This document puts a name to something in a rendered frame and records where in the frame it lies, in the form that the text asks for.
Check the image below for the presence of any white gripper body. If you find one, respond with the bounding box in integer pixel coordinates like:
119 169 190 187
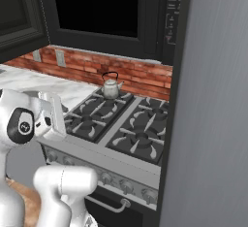
41 90 68 142

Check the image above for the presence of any silver stove knob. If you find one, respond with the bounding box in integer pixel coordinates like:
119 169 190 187
46 149 59 164
100 171 114 186
62 155 76 167
141 187 159 206
118 178 136 195

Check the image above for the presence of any silver stove with black grates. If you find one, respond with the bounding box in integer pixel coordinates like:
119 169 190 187
37 86 171 211

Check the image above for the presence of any dark cabinet door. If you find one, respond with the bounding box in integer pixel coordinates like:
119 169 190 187
0 0 50 64

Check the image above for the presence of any black microwave oven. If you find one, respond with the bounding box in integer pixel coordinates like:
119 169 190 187
38 0 182 66

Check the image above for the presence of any black oven door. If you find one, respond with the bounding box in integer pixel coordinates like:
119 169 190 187
84 185 160 227

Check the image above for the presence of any grey refrigerator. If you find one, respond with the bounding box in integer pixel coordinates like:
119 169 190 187
158 0 248 227

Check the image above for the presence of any silver kettle with black handle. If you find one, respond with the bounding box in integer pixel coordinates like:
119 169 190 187
101 71 125 101

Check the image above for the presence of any grey wall outlet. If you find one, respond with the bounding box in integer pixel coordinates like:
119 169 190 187
54 49 67 68
32 49 42 63

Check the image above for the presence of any silver oven door handle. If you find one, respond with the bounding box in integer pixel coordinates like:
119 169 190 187
84 194 132 213

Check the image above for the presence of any black microwave door handle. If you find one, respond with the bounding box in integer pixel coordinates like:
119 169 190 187
142 0 162 56

